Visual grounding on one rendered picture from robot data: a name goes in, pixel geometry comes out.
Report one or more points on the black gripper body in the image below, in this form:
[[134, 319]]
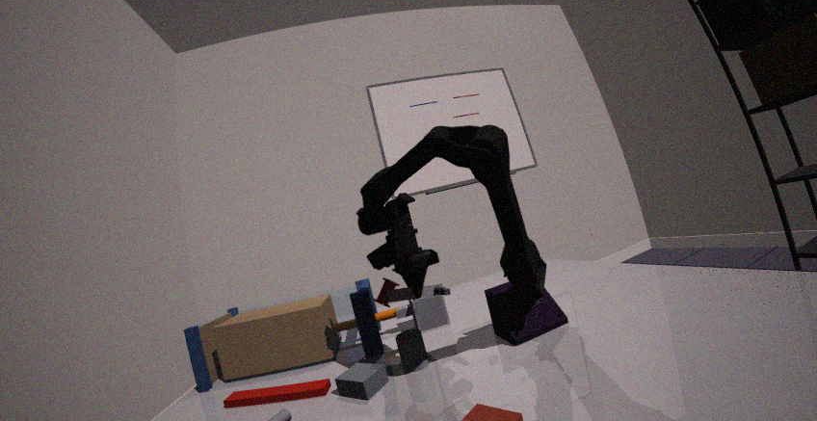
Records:
[[414, 256]]

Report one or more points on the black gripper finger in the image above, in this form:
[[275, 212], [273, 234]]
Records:
[[403, 276], [416, 279]]

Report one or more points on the red flat bar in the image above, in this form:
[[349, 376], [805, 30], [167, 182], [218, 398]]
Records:
[[277, 394]]

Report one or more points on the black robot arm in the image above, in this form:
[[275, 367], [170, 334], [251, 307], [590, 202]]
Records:
[[485, 151]]

